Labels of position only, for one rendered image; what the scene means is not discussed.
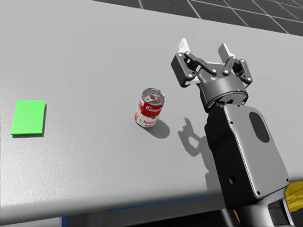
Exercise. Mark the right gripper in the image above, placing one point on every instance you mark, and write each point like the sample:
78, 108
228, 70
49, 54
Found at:
222, 89

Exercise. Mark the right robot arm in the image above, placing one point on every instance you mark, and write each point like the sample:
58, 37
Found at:
239, 151

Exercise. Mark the red and white can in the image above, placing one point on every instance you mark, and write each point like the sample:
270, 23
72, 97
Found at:
149, 107

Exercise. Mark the yellow box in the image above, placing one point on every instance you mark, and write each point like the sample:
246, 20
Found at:
294, 196

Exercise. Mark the green pad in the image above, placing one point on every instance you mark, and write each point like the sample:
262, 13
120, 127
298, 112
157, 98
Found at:
28, 117

